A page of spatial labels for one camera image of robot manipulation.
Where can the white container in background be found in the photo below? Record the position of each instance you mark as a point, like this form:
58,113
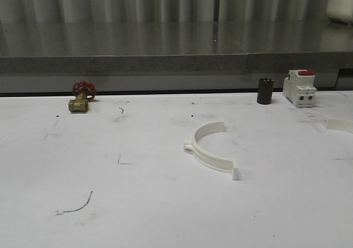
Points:
340,10

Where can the brass valve with red handle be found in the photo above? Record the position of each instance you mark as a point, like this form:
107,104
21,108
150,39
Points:
83,92

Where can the grey stone counter slab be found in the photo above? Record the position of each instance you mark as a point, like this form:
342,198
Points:
97,49

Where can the dark brown cylindrical capacitor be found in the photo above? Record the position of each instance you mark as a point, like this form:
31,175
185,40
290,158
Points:
265,89

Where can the white circuit breaker red switch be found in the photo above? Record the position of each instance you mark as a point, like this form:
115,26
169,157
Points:
298,87

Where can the white half-ring pipe clamp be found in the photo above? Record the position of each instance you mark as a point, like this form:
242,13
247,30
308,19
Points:
206,158

